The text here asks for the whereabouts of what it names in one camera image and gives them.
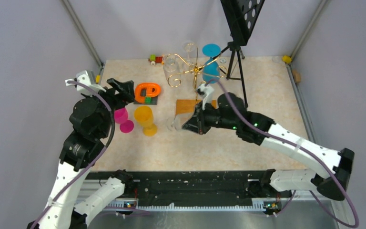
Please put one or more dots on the black music stand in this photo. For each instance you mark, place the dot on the black music stand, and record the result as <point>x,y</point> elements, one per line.
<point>241,16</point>

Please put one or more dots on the orange tape dispenser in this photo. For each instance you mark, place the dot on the orange tape dispenser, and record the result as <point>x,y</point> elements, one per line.
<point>147,90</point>

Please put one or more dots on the pink wine glass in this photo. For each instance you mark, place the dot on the pink wine glass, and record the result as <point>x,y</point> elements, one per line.
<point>121,117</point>

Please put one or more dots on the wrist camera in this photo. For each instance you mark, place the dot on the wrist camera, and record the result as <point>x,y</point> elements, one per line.
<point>206,93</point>
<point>88,79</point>

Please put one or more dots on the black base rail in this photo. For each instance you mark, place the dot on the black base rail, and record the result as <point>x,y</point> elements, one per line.
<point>203,190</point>

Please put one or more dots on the gold wine glass rack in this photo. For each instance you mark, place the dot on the gold wine glass rack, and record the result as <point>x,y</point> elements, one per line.
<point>193,76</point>

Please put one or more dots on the yellow wine glass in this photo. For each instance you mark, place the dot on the yellow wine glass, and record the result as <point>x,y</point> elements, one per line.
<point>144,117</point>

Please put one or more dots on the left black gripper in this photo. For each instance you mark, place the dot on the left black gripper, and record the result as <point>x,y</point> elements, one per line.
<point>127,93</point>

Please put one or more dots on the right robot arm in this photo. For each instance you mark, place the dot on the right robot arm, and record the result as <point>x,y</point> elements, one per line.
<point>327,171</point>

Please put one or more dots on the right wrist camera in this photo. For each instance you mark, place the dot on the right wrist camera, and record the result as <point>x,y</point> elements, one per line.
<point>206,93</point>

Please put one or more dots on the yellow corner clamp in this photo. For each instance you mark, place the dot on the yellow corner clamp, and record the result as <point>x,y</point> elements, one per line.
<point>286,59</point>

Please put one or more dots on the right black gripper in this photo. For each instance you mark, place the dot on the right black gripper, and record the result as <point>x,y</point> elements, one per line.
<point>197,123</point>

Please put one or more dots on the clear wine glass back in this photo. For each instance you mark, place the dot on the clear wine glass back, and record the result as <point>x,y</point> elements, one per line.
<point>190,49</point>

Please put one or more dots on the dark plate with blocks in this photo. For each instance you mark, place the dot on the dark plate with blocks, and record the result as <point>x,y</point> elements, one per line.
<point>147,100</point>

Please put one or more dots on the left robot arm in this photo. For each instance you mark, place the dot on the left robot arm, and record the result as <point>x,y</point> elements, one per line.
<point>94,126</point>

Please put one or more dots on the blue wine glass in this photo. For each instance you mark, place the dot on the blue wine glass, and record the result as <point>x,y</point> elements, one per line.
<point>211,67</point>

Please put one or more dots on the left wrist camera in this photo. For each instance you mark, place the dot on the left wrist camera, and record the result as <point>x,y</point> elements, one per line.
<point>88,79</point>

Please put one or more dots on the clear wine glass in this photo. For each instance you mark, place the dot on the clear wine glass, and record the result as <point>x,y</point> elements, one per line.
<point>175,123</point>
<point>170,66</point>
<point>190,49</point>

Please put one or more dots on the small toy car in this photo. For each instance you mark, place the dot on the small toy car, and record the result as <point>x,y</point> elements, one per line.
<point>155,59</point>

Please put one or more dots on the clear wine glass front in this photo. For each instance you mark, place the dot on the clear wine glass front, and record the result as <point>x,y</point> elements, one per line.
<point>175,123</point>

